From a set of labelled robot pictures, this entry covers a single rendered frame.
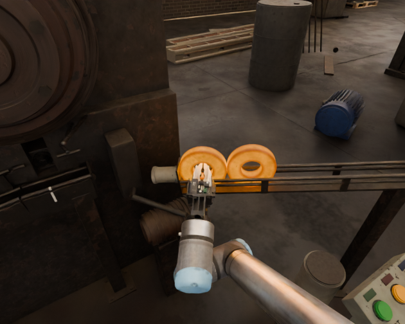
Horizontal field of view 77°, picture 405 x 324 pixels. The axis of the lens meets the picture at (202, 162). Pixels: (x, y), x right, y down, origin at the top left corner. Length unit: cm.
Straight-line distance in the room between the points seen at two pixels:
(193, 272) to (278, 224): 105
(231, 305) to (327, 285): 58
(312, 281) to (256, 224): 78
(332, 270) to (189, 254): 45
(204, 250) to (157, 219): 32
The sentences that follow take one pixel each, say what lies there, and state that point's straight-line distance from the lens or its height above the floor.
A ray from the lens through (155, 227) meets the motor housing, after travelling 94.
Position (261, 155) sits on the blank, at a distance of 80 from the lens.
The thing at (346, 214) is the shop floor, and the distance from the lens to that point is 186.
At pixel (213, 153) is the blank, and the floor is 78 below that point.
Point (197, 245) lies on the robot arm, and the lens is 67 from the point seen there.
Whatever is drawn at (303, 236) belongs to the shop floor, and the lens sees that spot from 164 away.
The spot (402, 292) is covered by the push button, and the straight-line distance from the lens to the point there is 86.
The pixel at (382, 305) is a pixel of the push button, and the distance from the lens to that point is 81.
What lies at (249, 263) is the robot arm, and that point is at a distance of 71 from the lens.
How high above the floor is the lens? 125
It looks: 39 degrees down
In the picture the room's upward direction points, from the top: straight up
